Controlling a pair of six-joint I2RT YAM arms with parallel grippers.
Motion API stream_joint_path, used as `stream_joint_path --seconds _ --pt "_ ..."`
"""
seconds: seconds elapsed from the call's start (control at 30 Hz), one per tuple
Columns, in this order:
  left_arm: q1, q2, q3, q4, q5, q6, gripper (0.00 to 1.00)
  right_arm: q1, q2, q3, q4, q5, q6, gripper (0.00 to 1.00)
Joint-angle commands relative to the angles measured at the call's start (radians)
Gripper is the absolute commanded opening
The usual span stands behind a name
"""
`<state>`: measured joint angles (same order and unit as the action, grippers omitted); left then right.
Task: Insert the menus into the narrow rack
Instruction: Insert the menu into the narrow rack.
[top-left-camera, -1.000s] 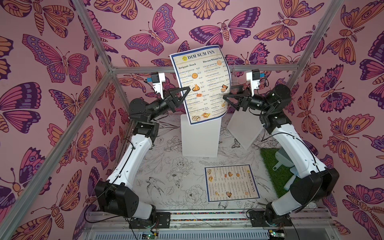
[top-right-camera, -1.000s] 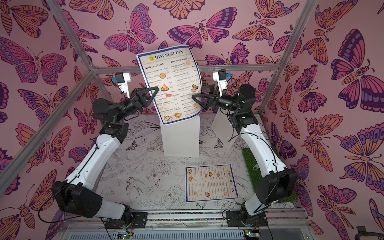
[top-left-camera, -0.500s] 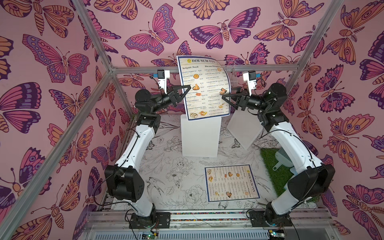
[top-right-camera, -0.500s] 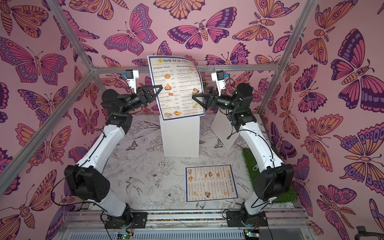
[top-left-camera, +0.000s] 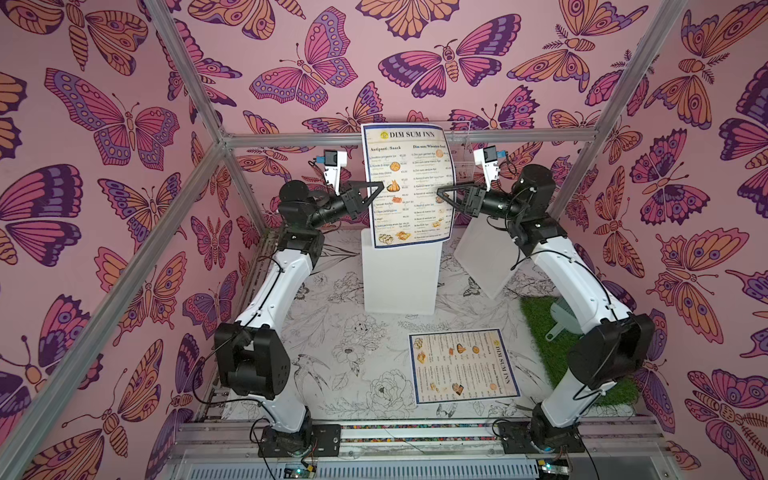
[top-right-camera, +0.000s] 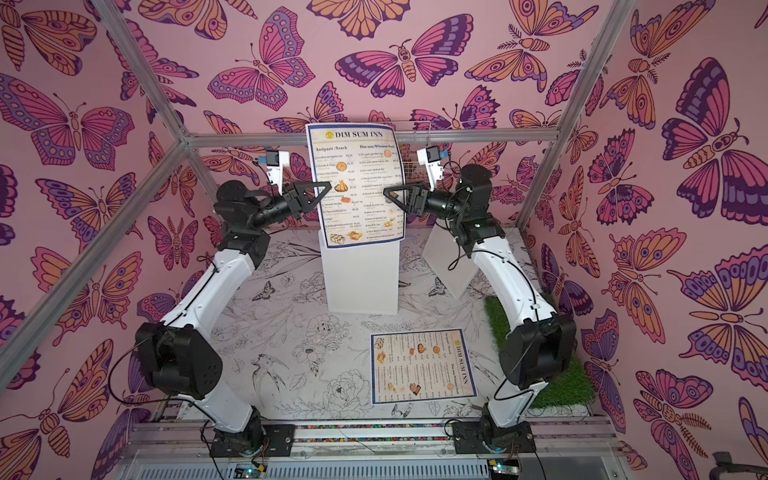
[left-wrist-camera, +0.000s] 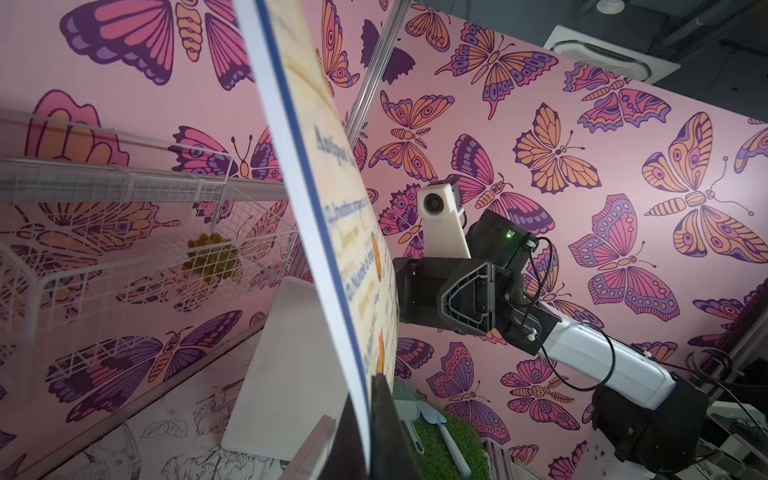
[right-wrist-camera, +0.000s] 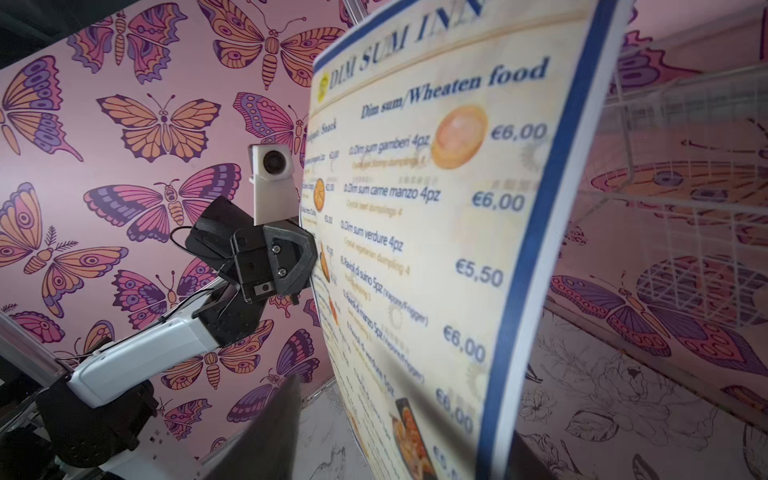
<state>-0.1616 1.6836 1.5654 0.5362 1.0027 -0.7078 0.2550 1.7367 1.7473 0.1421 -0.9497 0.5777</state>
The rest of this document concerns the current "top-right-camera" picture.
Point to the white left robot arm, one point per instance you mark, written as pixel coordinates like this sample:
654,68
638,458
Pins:
175,354

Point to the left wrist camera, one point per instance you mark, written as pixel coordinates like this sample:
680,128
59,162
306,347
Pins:
274,162

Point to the dim sum menu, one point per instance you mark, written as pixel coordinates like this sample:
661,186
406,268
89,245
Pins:
358,160
420,366

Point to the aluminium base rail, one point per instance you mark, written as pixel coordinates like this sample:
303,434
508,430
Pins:
544,448

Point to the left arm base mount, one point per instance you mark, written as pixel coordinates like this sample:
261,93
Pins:
262,440

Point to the black object bottom right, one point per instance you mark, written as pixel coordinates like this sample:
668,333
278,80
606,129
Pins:
725,465

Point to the white upright cutting board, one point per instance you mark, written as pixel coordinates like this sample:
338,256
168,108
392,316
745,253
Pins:
361,279

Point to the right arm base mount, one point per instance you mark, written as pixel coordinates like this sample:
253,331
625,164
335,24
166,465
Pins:
481,437

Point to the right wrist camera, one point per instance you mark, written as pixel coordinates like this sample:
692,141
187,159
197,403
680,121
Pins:
432,159

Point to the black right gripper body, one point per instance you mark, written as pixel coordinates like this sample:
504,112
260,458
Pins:
420,200

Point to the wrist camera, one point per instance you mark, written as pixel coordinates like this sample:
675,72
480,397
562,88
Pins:
274,162
432,159

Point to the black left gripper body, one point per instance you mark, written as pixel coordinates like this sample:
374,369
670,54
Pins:
275,213

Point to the green artificial grass mat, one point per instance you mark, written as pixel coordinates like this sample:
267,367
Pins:
563,394

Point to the aluminium cage frame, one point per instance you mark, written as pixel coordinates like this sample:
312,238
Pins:
41,319

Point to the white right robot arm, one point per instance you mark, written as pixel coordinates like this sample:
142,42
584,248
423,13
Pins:
539,344

